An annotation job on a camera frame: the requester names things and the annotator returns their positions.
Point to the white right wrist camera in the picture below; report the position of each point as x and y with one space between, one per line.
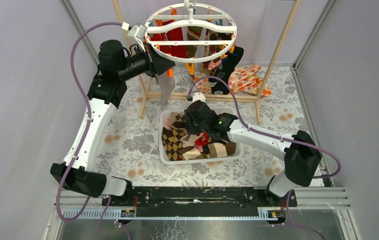
194 97

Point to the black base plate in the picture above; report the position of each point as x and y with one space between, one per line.
147 196

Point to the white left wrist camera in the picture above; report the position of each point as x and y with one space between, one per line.
135 34

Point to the orange patterned cloth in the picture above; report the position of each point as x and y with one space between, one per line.
244 79

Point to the brown beige striped sock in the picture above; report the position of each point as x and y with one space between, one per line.
219 150

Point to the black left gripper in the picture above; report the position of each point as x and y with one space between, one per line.
154 63

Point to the brown argyle hanging sock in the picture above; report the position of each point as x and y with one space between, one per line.
212 49

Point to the green striped sock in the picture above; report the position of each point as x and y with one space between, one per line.
193 34

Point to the beige green argyle sock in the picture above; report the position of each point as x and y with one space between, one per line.
175 117

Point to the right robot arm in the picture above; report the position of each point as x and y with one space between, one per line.
299 153

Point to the pink clothespin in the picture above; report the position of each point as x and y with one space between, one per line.
214 64

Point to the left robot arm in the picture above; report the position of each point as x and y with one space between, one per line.
116 65

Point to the grey sock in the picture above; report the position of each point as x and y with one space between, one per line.
167 87

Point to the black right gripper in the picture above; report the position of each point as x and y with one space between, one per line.
190 129

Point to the wooden drying rack frame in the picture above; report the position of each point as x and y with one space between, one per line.
194 68

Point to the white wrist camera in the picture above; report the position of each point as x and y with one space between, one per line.
194 97
135 34

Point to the brown yellow argyle sock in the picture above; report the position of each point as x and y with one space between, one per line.
172 140

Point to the orange clothespin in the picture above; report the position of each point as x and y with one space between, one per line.
170 72

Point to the white round sock hanger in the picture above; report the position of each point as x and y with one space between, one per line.
167 28

